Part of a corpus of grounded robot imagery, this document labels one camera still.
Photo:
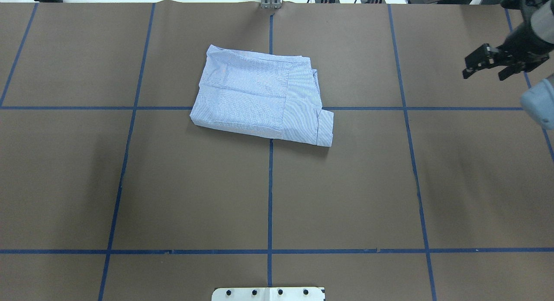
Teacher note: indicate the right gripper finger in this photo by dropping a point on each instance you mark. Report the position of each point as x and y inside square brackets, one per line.
[468, 72]
[507, 72]

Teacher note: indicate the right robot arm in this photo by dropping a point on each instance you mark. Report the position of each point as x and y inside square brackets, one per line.
[538, 101]

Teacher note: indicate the white camera pillar with base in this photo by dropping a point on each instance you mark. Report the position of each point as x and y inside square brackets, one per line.
[269, 294]

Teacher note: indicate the light blue striped shirt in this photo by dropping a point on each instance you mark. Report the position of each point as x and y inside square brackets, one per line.
[263, 95]

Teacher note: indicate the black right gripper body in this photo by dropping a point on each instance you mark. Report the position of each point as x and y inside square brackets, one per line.
[520, 45]

